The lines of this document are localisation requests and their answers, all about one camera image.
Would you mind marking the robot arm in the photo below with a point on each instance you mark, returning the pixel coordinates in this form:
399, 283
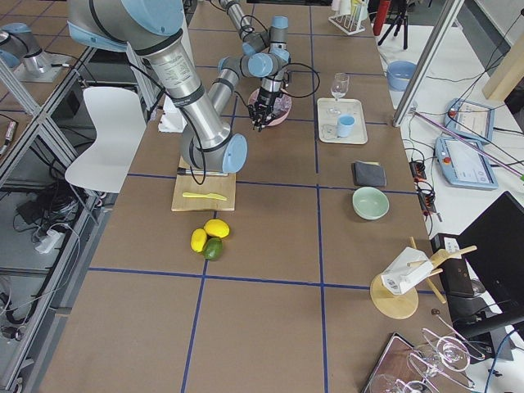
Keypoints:
154, 30
262, 28

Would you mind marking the pink bowl of ice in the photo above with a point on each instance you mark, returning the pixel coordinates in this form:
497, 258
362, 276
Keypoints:
282, 108

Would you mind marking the green bowl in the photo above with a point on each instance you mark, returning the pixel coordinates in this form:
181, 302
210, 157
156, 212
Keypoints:
370, 203

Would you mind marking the wooden stand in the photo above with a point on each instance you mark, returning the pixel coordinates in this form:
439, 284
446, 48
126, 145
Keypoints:
394, 292

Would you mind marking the aluminium frame post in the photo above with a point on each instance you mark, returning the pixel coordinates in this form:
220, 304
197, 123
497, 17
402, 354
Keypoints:
445, 20

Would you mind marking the yellow lemon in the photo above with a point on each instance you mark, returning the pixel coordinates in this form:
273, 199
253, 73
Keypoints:
217, 228
198, 240

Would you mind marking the white chair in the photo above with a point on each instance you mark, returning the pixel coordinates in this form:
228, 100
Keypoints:
119, 123

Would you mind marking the yellow plastic knife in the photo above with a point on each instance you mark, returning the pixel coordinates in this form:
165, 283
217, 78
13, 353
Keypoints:
210, 195

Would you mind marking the clear wine glass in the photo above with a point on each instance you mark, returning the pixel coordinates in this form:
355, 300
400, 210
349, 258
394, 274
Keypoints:
339, 88

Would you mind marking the black monitor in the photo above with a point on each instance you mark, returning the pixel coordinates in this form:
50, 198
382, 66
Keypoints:
498, 262

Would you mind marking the red cylinder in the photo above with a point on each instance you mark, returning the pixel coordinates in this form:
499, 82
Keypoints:
380, 18

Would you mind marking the black tripod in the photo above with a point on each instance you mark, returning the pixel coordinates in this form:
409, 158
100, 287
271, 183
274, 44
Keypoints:
400, 22

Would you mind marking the blue plastic cup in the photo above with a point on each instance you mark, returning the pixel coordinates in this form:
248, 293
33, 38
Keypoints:
345, 125

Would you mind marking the blue bowl with fork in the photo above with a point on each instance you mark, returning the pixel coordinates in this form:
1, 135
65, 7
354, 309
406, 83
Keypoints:
398, 74

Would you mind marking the white wire cup rack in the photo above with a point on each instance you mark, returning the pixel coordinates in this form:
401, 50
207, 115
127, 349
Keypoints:
349, 15

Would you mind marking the cream bear tray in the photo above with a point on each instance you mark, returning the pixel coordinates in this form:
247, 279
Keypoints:
327, 124

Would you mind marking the wooden cutting board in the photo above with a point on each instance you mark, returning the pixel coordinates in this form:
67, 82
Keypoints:
203, 184

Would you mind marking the green lime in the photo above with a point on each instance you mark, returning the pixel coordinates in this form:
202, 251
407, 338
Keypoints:
213, 248

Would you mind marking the teach pendant tablet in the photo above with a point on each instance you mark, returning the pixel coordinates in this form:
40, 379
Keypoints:
470, 120
464, 166

